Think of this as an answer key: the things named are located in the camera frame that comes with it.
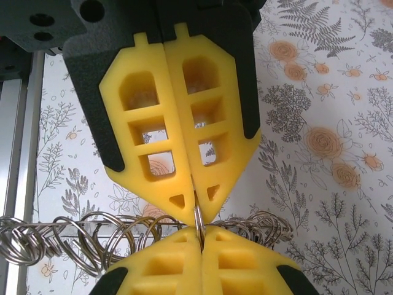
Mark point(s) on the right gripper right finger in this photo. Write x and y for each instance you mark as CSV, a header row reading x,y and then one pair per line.
x,y
245,276

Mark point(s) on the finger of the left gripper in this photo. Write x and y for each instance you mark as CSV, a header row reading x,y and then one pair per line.
x,y
116,129
215,92

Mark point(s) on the aluminium front rail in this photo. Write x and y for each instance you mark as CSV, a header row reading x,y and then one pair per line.
x,y
15,138

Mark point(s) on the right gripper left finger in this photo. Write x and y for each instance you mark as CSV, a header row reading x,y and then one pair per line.
x,y
172,276

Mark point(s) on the floral patterned table cover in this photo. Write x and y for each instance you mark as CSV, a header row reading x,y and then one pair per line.
x,y
337,184

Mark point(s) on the large keyring with small rings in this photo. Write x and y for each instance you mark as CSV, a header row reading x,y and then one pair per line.
x,y
198,216

